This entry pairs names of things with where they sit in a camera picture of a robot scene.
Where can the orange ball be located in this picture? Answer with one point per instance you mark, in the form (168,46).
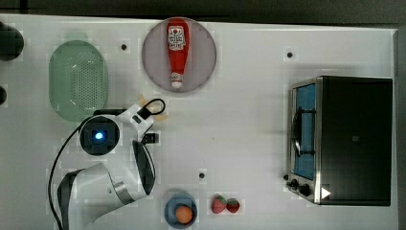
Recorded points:
(184,214)

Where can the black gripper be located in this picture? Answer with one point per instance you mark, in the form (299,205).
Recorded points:
(150,138)

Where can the silver black toaster oven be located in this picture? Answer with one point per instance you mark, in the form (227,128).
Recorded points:
(341,141)

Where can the large black cylinder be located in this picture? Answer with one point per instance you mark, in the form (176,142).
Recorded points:
(11,42)

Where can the small black cylinder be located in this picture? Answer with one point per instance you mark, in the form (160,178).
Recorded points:
(3,95)

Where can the grey round plate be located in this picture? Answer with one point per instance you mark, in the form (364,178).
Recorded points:
(200,63)

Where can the dark red plush strawberry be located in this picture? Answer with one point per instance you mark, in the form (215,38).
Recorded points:
(232,205)

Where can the blue bowl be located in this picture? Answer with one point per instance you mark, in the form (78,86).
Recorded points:
(176,201)

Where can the green perforated colander basket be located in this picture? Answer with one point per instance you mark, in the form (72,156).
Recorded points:
(78,80)

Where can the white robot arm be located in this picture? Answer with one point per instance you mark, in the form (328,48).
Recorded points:
(122,171)

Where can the yellow plush banana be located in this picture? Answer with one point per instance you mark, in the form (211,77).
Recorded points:
(156,108)

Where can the red plush ketchup bottle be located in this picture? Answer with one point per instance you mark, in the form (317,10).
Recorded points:
(178,40)

